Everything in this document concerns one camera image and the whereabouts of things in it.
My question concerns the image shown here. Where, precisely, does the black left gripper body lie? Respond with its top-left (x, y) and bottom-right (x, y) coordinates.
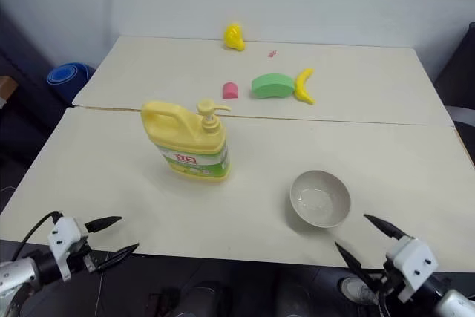
top-left (65, 233), bottom-right (105, 275)

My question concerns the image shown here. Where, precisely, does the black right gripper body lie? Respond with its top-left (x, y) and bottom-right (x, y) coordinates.
top-left (370, 256), bottom-right (403, 296)

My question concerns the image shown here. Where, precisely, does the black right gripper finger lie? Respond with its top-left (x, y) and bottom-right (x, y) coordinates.
top-left (363, 214), bottom-right (406, 242)
top-left (334, 241), bottom-right (376, 289)

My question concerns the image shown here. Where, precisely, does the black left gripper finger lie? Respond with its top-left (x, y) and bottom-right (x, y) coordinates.
top-left (96, 242), bottom-right (140, 272)
top-left (84, 215), bottom-right (123, 235)

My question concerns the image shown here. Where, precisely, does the grey ceramic bowl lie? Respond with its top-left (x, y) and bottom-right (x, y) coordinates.
top-left (289, 170), bottom-right (352, 229)

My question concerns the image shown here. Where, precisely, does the yellow detergent pump bottle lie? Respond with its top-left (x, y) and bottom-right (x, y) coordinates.
top-left (140, 98), bottom-right (232, 184)

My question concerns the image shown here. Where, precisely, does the white shoe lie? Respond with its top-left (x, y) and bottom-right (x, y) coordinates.
top-left (340, 276), bottom-right (380, 305)

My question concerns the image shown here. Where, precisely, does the blue rolled mat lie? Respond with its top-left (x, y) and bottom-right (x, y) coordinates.
top-left (46, 63), bottom-right (96, 99)

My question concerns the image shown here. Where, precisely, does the yellow toy banana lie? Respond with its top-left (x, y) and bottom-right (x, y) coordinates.
top-left (293, 68), bottom-right (317, 105)

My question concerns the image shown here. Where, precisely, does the brown wooden board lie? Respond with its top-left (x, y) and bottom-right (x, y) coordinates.
top-left (0, 75), bottom-right (19, 107)

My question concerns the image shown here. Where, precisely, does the green foam block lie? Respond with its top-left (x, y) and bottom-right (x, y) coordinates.
top-left (251, 72), bottom-right (297, 100)

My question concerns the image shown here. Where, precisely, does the pink foam block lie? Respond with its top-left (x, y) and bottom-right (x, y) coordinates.
top-left (221, 81), bottom-right (240, 101)

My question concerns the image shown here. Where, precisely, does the yellow plastic toy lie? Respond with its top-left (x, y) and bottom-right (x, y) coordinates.
top-left (223, 23), bottom-right (247, 52)

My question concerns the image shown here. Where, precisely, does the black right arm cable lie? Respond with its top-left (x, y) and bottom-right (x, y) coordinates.
top-left (375, 283), bottom-right (390, 317)

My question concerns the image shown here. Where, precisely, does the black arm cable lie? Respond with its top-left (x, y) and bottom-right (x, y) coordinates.
top-left (10, 211), bottom-right (62, 263)
top-left (375, 283), bottom-right (390, 317)

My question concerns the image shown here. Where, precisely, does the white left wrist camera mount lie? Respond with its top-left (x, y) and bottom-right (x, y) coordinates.
top-left (47, 215), bottom-right (91, 283)

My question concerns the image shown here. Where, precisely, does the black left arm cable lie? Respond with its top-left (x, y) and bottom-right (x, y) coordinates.
top-left (10, 211), bottom-right (62, 263)

